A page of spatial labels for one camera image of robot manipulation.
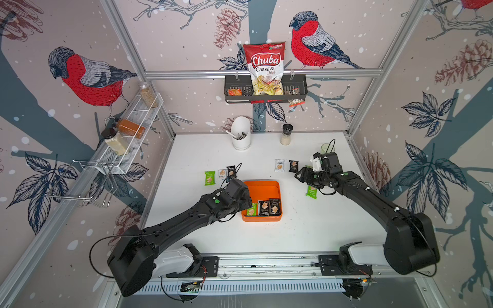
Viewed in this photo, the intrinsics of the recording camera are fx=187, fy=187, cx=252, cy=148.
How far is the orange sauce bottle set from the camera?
727 millimetres

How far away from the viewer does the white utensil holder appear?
1067mm

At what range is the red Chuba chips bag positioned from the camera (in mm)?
812
